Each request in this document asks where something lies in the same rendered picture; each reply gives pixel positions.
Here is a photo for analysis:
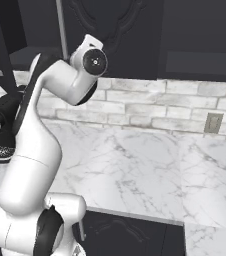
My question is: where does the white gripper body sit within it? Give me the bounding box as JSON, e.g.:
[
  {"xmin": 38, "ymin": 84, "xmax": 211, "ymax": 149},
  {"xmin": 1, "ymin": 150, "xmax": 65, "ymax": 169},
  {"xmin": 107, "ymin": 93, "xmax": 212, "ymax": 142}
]
[{"xmin": 83, "ymin": 33, "xmax": 105, "ymax": 51}]

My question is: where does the open dark cabinet door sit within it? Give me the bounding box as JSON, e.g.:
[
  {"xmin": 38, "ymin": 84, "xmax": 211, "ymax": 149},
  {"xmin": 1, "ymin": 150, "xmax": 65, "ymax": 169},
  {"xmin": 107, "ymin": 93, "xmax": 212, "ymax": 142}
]
[{"xmin": 0, "ymin": 0, "xmax": 19, "ymax": 95}]

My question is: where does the dark plain cabinet door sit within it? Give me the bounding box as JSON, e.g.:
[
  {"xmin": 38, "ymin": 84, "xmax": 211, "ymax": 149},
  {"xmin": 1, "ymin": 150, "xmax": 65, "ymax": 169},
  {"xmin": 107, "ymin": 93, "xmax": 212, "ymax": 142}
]
[{"xmin": 157, "ymin": 0, "xmax": 226, "ymax": 84}]

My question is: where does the dark lower cabinet door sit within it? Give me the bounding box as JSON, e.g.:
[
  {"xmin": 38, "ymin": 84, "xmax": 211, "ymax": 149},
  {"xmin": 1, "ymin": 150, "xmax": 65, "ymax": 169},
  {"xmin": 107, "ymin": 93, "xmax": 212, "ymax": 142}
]
[{"xmin": 73, "ymin": 209, "xmax": 187, "ymax": 256}]

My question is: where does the black coffee machine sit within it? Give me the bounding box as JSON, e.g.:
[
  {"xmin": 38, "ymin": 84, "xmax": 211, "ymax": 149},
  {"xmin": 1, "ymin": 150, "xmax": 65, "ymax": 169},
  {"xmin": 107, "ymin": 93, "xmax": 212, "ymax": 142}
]
[{"xmin": 0, "ymin": 84, "xmax": 28, "ymax": 165}]

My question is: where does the grey wall outlet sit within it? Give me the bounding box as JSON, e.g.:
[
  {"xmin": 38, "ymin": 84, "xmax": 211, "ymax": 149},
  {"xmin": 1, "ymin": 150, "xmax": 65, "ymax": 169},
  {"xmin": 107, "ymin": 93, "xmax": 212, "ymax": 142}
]
[{"xmin": 203, "ymin": 112, "xmax": 225, "ymax": 135}]

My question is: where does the grey cabinet door handle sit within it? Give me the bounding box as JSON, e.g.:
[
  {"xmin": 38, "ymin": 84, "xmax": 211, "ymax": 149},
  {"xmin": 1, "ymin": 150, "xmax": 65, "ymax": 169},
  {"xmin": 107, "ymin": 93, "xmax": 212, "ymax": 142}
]
[{"xmin": 78, "ymin": 219, "xmax": 87, "ymax": 243}]

